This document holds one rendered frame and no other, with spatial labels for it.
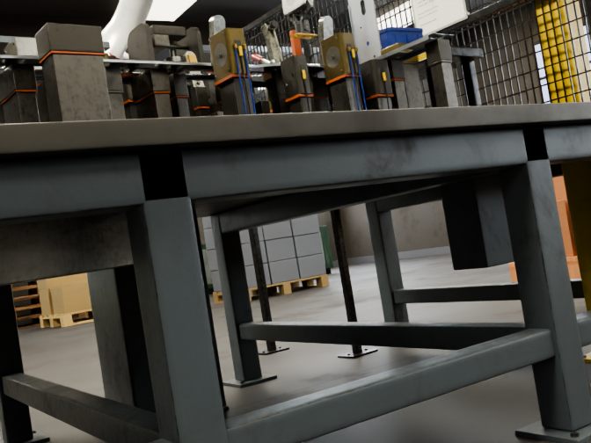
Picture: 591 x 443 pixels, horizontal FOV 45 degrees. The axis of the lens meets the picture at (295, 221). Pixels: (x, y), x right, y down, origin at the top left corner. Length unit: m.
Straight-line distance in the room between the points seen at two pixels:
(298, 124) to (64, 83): 0.61
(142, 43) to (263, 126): 1.07
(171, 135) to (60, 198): 0.18
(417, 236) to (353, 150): 10.83
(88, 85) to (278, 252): 6.25
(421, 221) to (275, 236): 4.65
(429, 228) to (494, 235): 10.00
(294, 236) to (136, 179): 6.84
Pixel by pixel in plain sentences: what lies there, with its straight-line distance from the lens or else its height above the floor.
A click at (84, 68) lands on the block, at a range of 1.63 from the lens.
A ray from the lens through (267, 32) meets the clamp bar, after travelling 2.39.
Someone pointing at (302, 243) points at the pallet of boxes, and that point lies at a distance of 7.92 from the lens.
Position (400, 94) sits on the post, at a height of 0.88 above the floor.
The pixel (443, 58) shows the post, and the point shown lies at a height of 0.93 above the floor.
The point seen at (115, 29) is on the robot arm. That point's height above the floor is 1.27.
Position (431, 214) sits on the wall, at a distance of 11.78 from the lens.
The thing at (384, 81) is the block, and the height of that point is 0.91.
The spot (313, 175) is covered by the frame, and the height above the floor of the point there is 0.60.
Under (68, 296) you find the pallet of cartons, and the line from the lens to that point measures 8.76.
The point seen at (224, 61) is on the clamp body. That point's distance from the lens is 1.82.
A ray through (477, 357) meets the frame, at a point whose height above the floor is 0.22.
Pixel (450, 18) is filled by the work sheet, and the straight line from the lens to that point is 2.57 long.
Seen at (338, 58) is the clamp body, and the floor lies 0.98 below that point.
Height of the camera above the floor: 0.48
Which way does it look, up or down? 2 degrees up
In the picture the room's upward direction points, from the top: 9 degrees counter-clockwise
